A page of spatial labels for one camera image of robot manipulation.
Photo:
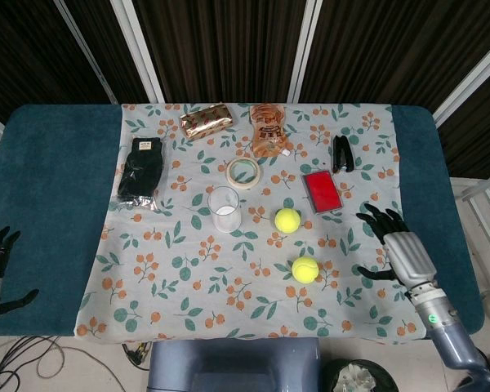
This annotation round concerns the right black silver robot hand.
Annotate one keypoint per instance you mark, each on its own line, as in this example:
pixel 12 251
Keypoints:
pixel 410 257

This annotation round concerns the yellow tennis ball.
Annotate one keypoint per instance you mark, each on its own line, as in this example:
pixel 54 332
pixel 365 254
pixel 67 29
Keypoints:
pixel 287 220
pixel 305 269

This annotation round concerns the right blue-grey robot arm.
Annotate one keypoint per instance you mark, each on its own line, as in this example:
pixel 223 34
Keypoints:
pixel 453 347

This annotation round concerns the white metal rack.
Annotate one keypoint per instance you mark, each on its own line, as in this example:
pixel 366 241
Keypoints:
pixel 484 204

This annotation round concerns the red ink pad box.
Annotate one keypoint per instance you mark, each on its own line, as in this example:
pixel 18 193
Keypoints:
pixel 322 192

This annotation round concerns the black stapler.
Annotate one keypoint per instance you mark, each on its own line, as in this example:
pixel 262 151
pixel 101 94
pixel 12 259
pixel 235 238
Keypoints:
pixel 342 154

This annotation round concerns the teal table cover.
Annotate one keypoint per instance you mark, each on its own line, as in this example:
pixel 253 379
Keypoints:
pixel 53 175

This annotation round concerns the black waste bin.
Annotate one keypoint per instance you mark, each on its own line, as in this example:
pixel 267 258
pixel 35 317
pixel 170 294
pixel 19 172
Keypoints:
pixel 359 375

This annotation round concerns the beige masking tape roll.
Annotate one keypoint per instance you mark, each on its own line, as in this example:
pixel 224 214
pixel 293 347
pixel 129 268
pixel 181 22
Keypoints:
pixel 255 177

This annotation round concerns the black gloves in plastic pack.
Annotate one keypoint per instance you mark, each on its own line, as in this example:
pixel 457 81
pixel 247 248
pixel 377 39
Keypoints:
pixel 141 171

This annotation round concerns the orange snack bag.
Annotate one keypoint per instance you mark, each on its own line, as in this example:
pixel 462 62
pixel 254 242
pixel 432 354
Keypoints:
pixel 268 130

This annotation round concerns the clear plastic cup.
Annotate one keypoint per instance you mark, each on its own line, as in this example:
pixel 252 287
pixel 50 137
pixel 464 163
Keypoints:
pixel 224 212

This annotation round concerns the floral print tablecloth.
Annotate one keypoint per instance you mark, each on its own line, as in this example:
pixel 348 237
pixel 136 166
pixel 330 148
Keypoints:
pixel 196 265

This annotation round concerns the blue-grey robot torso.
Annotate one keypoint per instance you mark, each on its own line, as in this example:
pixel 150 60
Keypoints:
pixel 232 365

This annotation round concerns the gold foil snack package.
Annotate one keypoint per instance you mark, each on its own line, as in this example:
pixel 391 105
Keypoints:
pixel 207 121

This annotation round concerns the white partition frame post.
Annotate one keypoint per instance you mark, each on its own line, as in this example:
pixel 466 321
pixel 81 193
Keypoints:
pixel 141 53
pixel 87 53
pixel 304 53
pixel 469 81

